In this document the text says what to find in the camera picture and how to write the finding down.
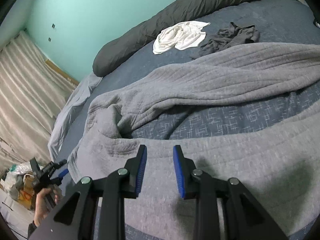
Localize grey quilted sweatshirt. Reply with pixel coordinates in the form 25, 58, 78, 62
67, 42, 320, 238

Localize person's left hand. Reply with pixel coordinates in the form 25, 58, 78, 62
34, 185, 62, 227

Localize bags on floor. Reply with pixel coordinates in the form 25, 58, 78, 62
1, 162, 35, 211

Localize light grey blanket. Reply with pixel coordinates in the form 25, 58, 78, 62
48, 73, 103, 161

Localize beige striped curtain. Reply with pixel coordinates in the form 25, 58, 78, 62
1, 31, 75, 171

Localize dark grey thin garment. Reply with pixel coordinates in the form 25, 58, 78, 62
190, 22, 260, 60

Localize white t-shirt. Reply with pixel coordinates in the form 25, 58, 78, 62
153, 21, 210, 55

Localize long dark grey pillow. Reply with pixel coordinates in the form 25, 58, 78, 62
92, 0, 258, 77

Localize wooden window frame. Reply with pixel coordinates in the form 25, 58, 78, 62
45, 59, 79, 86

